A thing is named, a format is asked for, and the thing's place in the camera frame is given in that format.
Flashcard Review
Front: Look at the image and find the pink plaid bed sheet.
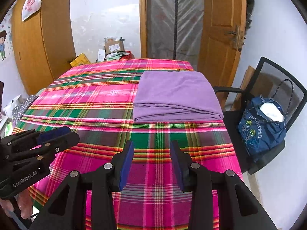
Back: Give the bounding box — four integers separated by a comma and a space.
11, 57, 244, 230

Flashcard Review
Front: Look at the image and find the cardboard parcel box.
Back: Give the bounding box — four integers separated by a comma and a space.
105, 37, 124, 55

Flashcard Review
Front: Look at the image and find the purple fleece garment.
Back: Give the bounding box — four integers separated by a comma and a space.
133, 71, 223, 122

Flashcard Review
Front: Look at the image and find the dark floral folded garment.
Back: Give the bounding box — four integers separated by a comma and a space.
12, 95, 38, 123

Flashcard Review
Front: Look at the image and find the blue denim bag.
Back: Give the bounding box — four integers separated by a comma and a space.
238, 78, 295, 163

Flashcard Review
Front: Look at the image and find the yellow box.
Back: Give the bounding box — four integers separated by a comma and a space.
70, 53, 91, 67

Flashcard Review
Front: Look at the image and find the transparent plastic door curtain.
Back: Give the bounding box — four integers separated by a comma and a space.
147, 0, 205, 69

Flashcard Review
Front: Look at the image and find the cartoon couple wall sticker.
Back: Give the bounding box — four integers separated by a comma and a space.
0, 30, 7, 60

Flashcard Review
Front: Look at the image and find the wooden door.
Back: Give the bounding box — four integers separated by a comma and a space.
197, 0, 248, 108

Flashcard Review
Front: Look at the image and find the white plastic bag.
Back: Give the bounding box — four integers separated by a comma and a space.
21, 0, 42, 22

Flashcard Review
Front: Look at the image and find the wooden wardrobe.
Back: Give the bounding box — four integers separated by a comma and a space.
12, 0, 76, 94

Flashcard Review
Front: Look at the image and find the person's left hand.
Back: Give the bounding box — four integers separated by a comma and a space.
0, 189, 33, 219

